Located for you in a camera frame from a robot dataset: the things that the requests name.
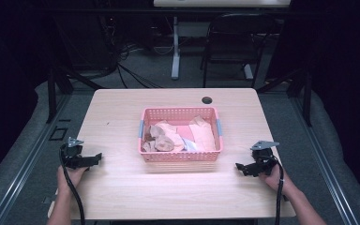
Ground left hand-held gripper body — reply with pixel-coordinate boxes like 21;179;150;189
60;136;92;172

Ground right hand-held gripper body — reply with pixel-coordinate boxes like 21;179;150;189
248;140;280;178

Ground person's left hand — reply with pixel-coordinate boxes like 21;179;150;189
56;164;89;195

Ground person's right hand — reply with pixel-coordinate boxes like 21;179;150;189
258;163;291;193

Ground light pink folded cloth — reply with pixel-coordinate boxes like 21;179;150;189
188;115;217;153

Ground light blue cloth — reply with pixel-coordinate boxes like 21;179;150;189
181;137;200;154

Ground pink plastic basket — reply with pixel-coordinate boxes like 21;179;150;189
137;106;225;164

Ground brown cloth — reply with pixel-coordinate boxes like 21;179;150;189
142;124;175;154

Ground black metal stand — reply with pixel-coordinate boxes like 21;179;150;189
45;66;105;124
256;66;314;128

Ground peach cloth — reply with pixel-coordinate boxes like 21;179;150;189
155;120;186;153

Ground black folding chair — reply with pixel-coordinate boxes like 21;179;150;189
200;12;278;89

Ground white desk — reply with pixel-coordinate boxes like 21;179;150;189
153;0;293;81

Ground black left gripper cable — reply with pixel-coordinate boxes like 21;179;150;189
59;143;86;225

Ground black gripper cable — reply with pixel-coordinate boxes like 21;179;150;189
59;143;86;225
270;155;285;225

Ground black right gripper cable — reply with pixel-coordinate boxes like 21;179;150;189
270;155;285;225

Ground metal floor rail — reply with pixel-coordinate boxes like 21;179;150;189
0;93;73;225
289;97;360;225

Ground bundle of floor cables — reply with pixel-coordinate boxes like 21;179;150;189
97;15;174;90

